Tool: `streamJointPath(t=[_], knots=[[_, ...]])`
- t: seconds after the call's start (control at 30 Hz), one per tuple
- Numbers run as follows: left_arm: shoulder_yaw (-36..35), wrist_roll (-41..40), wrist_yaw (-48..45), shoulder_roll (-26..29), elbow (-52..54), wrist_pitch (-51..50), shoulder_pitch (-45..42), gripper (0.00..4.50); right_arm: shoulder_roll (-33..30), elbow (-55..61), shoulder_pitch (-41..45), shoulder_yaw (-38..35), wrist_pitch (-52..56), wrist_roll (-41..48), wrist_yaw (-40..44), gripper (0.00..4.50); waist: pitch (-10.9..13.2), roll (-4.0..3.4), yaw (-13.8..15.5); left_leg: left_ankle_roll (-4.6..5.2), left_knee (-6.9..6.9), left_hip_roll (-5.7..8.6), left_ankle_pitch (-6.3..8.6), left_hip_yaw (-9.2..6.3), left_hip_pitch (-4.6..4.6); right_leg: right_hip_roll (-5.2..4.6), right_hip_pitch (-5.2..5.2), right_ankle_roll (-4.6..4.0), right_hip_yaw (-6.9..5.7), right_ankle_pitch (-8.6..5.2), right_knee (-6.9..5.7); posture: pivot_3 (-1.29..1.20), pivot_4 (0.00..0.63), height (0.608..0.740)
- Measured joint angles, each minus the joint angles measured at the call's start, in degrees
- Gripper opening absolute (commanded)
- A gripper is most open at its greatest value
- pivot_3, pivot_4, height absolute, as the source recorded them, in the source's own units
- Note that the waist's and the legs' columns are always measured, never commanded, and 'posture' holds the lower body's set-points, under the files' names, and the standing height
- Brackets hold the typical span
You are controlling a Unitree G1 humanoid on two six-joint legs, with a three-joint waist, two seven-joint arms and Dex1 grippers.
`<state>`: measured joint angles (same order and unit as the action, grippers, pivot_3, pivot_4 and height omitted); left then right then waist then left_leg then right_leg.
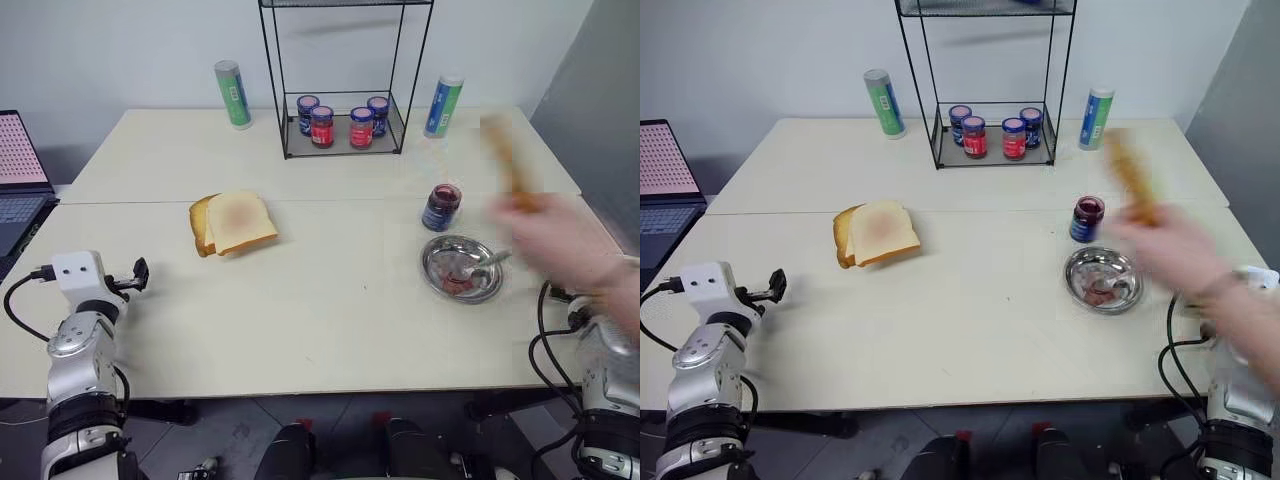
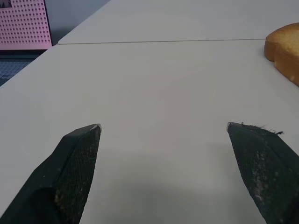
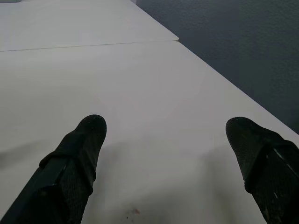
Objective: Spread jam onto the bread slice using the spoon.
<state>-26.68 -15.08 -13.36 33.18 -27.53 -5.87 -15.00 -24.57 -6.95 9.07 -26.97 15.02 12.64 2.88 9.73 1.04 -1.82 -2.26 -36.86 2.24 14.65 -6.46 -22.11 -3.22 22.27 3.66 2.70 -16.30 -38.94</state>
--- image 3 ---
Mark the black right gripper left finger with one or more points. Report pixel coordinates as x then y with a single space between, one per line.
70 168

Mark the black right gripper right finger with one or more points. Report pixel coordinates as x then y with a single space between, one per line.
268 163

